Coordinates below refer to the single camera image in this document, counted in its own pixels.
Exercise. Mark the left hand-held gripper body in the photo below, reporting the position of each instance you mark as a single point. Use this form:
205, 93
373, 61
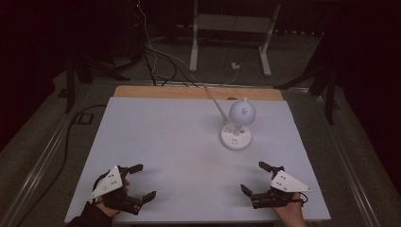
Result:
108, 182

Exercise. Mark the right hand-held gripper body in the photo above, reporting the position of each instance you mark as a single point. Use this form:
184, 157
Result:
287, 184

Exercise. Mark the person's left hand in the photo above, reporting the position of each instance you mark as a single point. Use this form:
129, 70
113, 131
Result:
108, 209

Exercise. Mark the person's right hand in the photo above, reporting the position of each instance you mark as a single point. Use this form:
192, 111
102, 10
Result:
290, 215

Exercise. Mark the white table cover sheet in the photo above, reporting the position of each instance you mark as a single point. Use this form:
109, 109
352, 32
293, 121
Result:
173, 151

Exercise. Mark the white round power strip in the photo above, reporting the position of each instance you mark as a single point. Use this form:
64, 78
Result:
230, 141

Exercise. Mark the white round lamp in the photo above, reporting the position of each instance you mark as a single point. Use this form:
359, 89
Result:
242, 112

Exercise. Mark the black stand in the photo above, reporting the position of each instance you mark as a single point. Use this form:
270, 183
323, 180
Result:
330, 101
70, 88

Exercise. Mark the small white plug adapter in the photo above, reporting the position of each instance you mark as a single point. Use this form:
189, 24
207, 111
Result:
235, 66

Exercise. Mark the grey metal stand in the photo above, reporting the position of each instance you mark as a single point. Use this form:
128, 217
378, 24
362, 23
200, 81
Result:
194, 47

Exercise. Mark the metal rail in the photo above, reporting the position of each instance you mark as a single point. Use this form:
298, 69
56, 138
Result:
346, 170
34, 176

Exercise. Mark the black rectangular frame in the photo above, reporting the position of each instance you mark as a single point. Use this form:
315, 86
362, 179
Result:
84, 114

